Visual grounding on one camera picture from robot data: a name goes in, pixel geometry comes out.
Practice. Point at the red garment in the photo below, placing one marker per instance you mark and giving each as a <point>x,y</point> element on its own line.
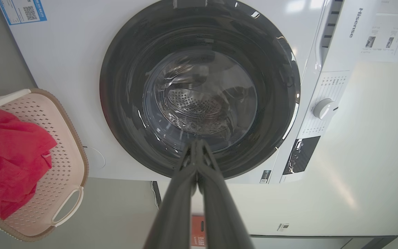
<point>9,155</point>

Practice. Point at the white detergent drawer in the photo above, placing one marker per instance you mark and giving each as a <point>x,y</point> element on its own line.
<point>328,31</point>

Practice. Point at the white control knob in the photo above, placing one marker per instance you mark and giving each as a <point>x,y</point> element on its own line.
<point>324,109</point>

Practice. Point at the dark grey ledge strip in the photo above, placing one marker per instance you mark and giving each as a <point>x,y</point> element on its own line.
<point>323,242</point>

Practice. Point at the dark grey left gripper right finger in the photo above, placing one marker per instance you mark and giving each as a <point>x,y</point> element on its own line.
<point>221,214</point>

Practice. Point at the round white filter cover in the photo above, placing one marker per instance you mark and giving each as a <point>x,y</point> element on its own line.
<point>95,158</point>

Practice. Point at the pink perforated laundry basket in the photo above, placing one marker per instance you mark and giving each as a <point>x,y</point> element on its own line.
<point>66,166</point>

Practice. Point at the black display panel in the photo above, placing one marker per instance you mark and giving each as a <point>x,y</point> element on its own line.
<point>301,155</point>

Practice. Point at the orange cabinet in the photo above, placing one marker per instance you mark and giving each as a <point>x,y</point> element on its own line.
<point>197,233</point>

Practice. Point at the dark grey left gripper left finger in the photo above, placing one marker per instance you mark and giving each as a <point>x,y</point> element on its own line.
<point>176,211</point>

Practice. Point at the blue energy label sticker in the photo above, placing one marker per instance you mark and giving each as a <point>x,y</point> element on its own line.
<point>19,12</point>

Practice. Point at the small QR code sticker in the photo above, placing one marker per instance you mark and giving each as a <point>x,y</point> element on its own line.
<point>265,176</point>

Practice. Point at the white front-load washing machine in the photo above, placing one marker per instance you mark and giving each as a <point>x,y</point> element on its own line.
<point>67,69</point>

